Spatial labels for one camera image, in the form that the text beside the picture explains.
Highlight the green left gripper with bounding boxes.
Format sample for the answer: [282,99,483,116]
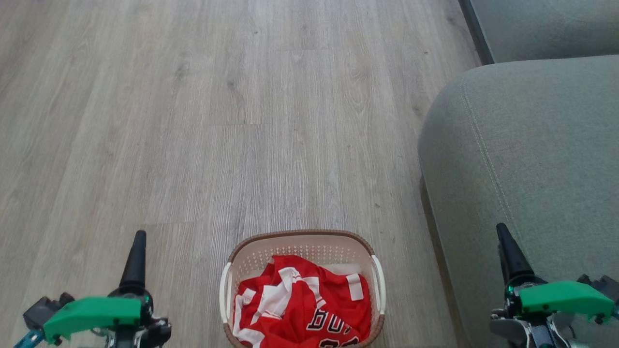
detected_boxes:
[43,230,173,348]

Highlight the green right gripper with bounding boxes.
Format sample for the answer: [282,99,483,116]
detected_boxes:
[496,223,616,323]

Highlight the red jersey with number print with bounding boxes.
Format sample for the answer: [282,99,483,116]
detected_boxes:
[251,263,373,348]

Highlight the grey fabric sofa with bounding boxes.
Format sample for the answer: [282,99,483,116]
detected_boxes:
[418,55,619,348]

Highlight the flat grey-green sofa section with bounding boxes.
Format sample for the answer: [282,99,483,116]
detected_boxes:
[468,0,619,64]

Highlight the beige laundry basket brown rim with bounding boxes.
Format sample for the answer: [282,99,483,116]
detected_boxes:
[219,230,386,348]

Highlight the white cloth basket liner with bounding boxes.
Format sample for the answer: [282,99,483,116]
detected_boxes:
[312,262,363,278]

